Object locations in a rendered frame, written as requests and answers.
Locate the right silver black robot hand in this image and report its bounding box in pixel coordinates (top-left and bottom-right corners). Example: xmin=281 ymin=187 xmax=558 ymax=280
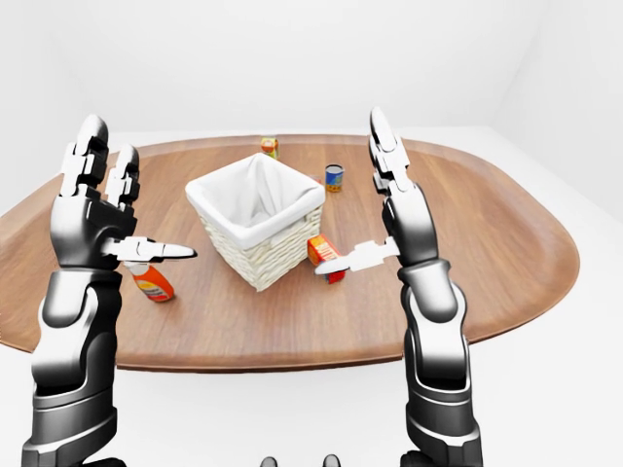
xmin=313 ymin=106 xmax=441 ymax=276

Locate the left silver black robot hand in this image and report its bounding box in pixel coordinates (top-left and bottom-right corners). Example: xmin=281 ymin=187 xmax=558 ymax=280
xmin=49 ymin=114 xmax=199 ymax=271

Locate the white wicker basket with liner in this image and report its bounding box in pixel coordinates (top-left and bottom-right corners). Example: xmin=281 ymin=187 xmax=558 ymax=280
xmin=184 ymin=152 xmax=326 ymax=293

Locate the orange and red printed box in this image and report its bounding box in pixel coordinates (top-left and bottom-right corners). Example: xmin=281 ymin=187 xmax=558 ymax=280
xmin=307 ymin=233 xmax=348 ymax=285

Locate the blue and yellow tin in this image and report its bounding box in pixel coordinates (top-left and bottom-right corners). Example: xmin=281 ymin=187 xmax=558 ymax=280
xmin=325 ymin=163 xmax=346 ymax=194

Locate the orange bottle with white cap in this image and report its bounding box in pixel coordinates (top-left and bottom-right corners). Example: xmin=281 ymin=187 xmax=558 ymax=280
xmin=123 ymin=261 xmax=175 ymax=304

